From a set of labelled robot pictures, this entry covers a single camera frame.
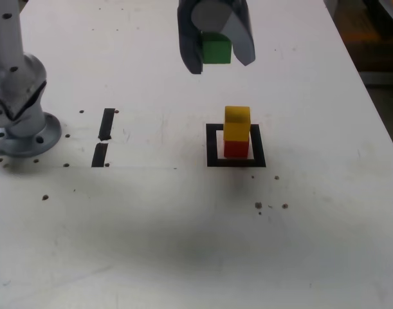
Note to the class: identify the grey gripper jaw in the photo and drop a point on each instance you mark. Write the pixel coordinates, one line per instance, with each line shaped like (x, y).
(241, 35)
(189, 48)

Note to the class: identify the green cube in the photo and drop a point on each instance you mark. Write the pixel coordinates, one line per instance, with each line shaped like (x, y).
(217, 50)

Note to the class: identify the yellow cube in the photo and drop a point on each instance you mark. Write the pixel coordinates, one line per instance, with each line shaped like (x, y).
(237, 124)

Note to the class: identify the red cube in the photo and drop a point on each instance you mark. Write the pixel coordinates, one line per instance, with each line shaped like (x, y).
(236, 149)

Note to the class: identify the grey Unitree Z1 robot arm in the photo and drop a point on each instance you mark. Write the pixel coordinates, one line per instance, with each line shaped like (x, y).
(19, 80)

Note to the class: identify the black tape square outline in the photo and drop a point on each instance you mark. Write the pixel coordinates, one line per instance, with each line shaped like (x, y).
(212, 145)

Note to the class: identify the black tape strip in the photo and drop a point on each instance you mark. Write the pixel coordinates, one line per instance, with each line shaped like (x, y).
(106, 125)

